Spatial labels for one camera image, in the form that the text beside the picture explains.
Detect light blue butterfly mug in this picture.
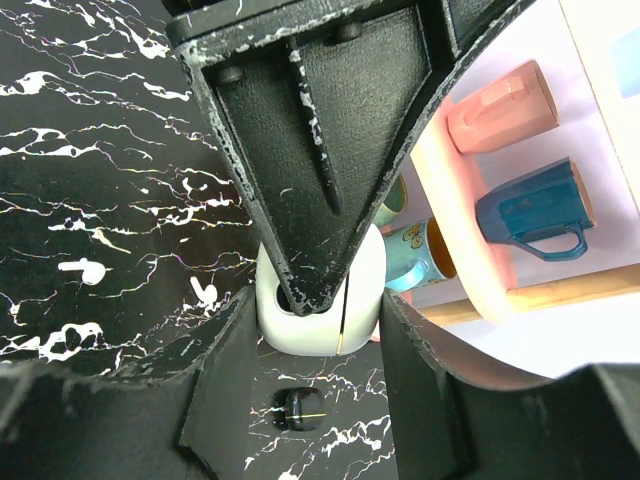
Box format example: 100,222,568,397
383,217,457,293

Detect white earbud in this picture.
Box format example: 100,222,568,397
57,258,107,286
189,276,218,305

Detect pink mug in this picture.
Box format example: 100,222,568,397
446,59,559,155

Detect small black clip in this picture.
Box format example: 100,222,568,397
272,387,327,432

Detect white earbud lower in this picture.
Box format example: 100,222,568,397
189,276,218,305

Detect white earbud charging case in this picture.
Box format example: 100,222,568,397
254,224,387,357

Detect white earbud upper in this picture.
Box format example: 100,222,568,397
57,258,107,286

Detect pink three-tier shelf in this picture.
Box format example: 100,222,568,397
411,1,639,324

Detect dark blue mug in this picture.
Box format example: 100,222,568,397
475,157,596,262

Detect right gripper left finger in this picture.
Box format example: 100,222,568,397
1,287,258,479

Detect green ceramic mug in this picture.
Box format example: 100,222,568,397
373,174,408,228

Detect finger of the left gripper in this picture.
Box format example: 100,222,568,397
165,0,523,316

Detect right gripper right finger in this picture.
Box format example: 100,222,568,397
380,291,639,479

